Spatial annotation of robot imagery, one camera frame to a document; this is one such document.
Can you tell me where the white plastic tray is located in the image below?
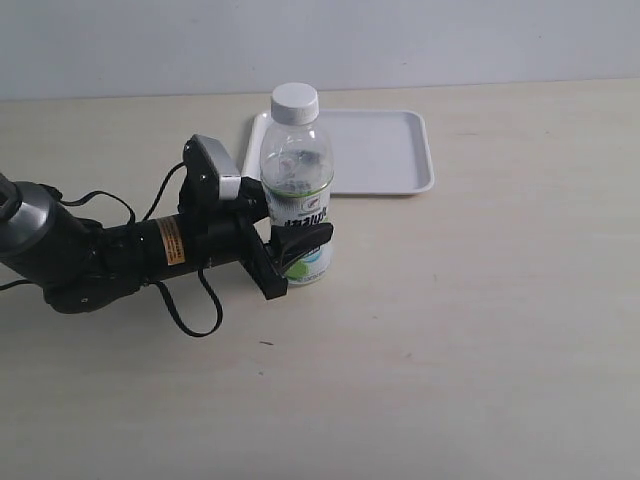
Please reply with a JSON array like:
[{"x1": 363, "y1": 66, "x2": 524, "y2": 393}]
[{"x1": 242, "y1": 109, "x2": 435, "y2": 196}]

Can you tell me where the white bottle cap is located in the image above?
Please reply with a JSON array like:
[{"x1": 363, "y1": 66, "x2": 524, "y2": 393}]
[{"x1": 270, "y1": 82, "x2": 319, "y2": 126}]

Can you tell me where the clear plastic drink bottle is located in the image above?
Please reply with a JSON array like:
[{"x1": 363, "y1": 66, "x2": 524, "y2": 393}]
[{"x1": 258, "y1": 112, "x2": 335, "y2": 289}]

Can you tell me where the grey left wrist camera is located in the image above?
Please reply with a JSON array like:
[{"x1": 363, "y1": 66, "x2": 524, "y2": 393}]
[{"x1": 194, "y1": 134, "x2": 241, "y2": 200}]

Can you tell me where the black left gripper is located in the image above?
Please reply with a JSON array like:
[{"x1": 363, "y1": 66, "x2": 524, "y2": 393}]
[{"x1": 178, "y1": 140, "x2": 335, "y2": 302}]

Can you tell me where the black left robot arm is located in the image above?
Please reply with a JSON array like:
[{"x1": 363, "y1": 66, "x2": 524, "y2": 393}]
[{"x1": 1, "y1": 134, "x2": 333, "y2": 314}]

